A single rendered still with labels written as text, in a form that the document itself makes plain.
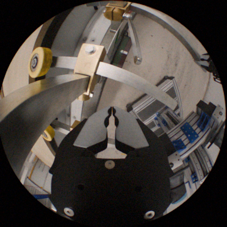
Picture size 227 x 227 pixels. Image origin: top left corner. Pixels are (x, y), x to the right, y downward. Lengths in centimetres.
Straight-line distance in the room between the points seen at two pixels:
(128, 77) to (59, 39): 32
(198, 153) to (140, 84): 74
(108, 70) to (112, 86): 88
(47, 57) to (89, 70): 11
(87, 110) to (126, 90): 77
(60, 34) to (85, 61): 25
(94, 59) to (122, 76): 7
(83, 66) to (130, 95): 98
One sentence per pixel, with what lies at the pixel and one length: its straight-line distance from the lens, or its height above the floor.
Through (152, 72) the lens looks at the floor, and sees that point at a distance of 117.
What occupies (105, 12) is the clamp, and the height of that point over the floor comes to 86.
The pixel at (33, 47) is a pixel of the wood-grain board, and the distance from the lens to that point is 27.
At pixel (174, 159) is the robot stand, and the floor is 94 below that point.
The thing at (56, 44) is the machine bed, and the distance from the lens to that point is 37.
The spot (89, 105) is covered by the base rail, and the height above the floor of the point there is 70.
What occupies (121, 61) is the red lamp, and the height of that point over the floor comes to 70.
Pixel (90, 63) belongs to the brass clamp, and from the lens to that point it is 16.
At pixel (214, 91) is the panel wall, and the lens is 293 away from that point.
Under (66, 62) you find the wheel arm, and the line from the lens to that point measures 20.
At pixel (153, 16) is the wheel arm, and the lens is 29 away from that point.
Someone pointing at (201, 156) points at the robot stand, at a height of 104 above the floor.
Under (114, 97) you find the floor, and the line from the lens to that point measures 108.
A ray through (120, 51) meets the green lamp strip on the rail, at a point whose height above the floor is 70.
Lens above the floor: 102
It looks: 58 degrees down
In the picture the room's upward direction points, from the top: 178 degrees counter-clockwise
